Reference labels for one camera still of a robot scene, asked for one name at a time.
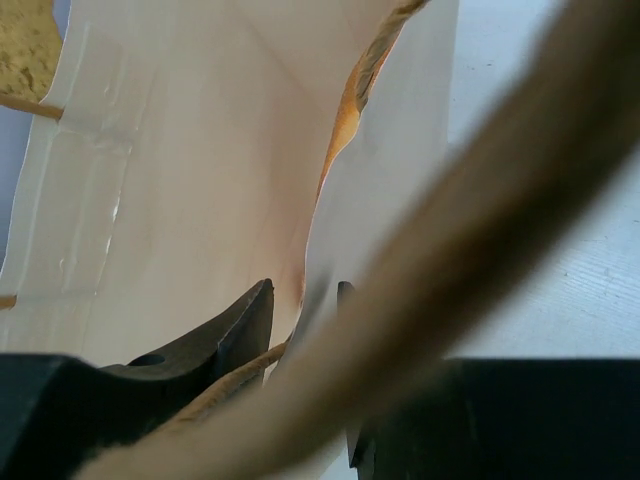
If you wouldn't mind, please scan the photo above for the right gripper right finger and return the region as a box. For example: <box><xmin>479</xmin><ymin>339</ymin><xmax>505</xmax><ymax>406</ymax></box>
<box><xmin>337</xmin><ymin>280</ymin><xmax>376</xmax><ymax>480</ymax></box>

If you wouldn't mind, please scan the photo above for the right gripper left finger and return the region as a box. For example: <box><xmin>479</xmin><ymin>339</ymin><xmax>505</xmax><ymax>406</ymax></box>
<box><xmin>103</xmin><ymin>279</ymin><xmax>274</xmax><ymax>399</ymax></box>

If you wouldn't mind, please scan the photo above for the beige paper bag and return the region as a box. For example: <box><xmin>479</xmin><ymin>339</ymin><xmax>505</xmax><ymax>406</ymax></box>
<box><xmin>0</xmin><ymin>0</ymin><xmax>640</xmax><ymax>480</ymax></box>

